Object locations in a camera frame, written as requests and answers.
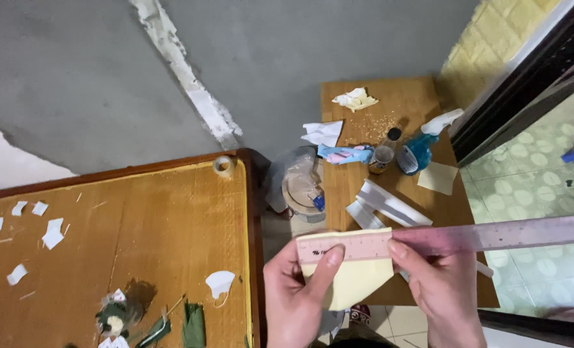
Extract blue and pink packet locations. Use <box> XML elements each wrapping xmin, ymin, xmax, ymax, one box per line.
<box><xmin>317</xmin><ymin>143</ymin><xmax>375</xmax><ymax>165</ymax></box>

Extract blue spray bottle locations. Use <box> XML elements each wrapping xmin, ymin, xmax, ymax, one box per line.
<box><xmin>396</xmin><ymin>108</ymin><xmax>465</xmax><ymax>176</ymax></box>

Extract bucket under clear plastic bag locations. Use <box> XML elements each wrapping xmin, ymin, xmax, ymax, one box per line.
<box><xmin>265</xmin><ymin>145</ymin><xmax>327</xmax><ymax>224</ymax></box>

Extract scattered white paper scraps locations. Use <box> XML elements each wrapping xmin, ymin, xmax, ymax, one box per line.
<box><xmin>0</xmin><ymin>200</ymin><xmax>65</xmax><ymax>286</ymax></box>

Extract pale yellow paper sheet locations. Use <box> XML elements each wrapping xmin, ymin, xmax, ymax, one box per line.
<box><xmin>296</xmin><ymin>228</ymin><xmax>395</xmax><ymax>312</ymax></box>

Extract crumpled cream tissue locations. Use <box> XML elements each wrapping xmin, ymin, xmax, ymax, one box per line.
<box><xmin>331</xmin><ymin>87</ymin><xmax>380</xmax><ymax>114</ymax></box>

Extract clear tape roll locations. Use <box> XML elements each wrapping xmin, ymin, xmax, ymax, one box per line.
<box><xmin>213</xmin><ymin>156</ymin><xmax>235</xmax><ymax>179</ymax></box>

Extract crumpled white paper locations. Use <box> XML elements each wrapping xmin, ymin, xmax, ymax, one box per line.
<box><xmin>301</xmin><ymin>120</ymin><xmax>345</xmax><ymax>148</ymax></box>

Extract short white paper strip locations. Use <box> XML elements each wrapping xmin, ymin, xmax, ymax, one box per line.
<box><xmin>345</xmin><ymin>199</ymin><xmax>387</xmax><ymax>231</ymax></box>

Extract scattered sawdust crumbs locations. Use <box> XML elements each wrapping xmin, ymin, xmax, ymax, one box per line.
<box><xmin>349</xmin><ymin>112</ymin><xmax>400</xmax><ymax>144</ymax></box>

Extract pink transparent ruler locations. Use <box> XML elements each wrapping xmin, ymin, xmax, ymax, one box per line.
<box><xmin>296</xmin><ymin>214</ymin><xmax>574</xmax><ymax>265</ymax></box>

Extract white curved paper cutout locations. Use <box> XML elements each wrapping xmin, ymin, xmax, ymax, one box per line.
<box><xmin>205</xmin><ymin>271</ymin><xmax>236</xmax><ymax>309</ymax></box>

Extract green paper strip with white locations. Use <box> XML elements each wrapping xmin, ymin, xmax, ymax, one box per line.
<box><xmin>136</xmin><ymin>316</ymin><xmax>172</xmax><ymax>348</ymax></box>

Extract red patterned slipper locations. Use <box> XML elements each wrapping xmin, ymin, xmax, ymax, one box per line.
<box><xmin>348</xmin><ymin>304</ymin><xmax>373</xmax><ymax>326</ymax></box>

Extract glass jar with black lid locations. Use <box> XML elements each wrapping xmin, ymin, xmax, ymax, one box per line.
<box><xmin>368</xmin><ymin>127</ymin><xmax>403</xmax><ymax>175</ymax></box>

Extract person's left hand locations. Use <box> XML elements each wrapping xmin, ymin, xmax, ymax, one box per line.
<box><xmin>264</xmin><ymin>244</ymin><xmax>347</xmax><ymax>335</ymax></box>

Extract green paper leaf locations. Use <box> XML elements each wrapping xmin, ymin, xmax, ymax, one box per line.
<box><xmin>181</xmin><ymin>302</ymin><xmax>207</xmax><ymax>348</ymax></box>

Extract pale yellow paper square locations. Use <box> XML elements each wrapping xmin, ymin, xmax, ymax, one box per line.
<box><xmin>416</xmin><ymin>161</ymin><xmax>460</xmax><ymax>196</ymax></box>

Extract dark door frame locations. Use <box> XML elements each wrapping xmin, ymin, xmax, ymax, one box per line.
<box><xmin>450</xmin><ymin>0</ymin><xmax>574</xmax><ymax>168</ymax></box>

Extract long white paper strip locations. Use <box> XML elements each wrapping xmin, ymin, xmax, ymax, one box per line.
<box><xmin>356</xmin><ymin>178</ymin><xmax>434</xmax><ymax>228</ymax></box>

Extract person's right hand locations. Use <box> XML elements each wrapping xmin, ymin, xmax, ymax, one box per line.
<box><xmin>387</xmin><ymin>240</ymin><xmax>484</xmax><ymax>330</ymax></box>

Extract green and white paper flower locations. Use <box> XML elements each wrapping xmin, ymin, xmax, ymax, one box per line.
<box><xmin>96</xmin><ymin>288</ymin><xmax>146</xmax><ymax>339</ymax></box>

